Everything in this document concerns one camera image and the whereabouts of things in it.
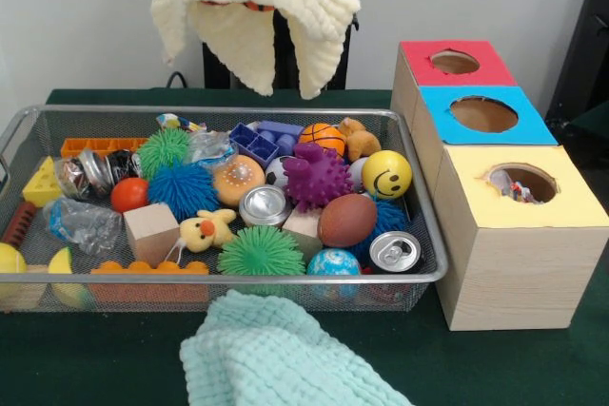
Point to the red ball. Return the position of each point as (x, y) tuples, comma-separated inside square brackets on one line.
[(130, 195)]

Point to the green spiky ball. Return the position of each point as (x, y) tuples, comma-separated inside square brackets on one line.
[(261, 252), (165, 151)]

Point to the orange tiger plush toy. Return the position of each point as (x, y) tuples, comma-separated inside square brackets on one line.
[(259, 7)]

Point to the purple spiky ball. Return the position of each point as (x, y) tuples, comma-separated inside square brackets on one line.
[(317, 176)]

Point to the wooden box with three holes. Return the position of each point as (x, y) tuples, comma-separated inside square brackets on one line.
[(514, 273)]

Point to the orange toy brick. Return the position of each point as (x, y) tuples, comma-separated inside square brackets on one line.
[(147, 268)]

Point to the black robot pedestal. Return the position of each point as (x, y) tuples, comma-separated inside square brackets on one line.
[(283, 54)]

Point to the brown toy football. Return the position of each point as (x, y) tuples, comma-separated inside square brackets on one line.
[(346, 221)]

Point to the mint green knitted cloth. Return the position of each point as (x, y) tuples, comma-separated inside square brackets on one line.
[(276, 354)]

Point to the blue spiky ball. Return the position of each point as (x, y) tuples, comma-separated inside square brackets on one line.
[(183, 190)]

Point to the white multicolour print cloth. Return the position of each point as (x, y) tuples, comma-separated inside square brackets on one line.
[(519, 189)]

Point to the yellow smiley face ball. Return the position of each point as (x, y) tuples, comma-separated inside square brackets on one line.
[(386, 175)]

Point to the orange plastic tray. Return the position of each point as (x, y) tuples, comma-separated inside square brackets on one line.
[(95, 145)]

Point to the yellow cheese wedge toy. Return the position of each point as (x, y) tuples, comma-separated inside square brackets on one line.
[(43, 185)]

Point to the blue globe ball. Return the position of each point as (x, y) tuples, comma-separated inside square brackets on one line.
[(333, 261)]

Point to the plain yellow ball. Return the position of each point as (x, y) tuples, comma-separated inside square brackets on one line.
[(11, 259)]

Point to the yellow duck plush toy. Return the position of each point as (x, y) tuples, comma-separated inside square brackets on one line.
[(205, 232)]

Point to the silver drink can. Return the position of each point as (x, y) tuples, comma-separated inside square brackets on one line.
[(394, 251)]

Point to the orange toy basketball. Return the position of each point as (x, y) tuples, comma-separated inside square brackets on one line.
[(324, 137)]

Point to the plain wooden block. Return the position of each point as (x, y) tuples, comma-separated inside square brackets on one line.
[(150, 232)]

